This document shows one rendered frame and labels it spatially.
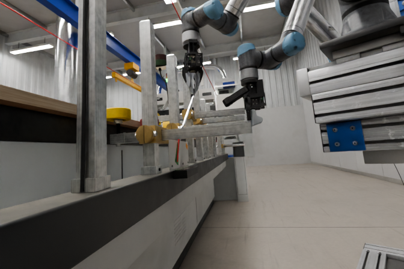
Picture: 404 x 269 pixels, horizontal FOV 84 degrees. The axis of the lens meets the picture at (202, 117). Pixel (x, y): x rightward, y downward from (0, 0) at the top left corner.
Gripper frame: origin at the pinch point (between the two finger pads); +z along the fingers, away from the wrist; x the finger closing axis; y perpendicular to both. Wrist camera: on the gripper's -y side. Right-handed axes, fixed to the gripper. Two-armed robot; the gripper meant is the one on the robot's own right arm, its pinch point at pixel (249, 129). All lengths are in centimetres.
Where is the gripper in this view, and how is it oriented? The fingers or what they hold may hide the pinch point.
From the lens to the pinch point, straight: 90.9
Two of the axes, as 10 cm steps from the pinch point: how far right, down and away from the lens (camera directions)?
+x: 1.7, 1.4, 9.8
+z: 0.7, 9.9, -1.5
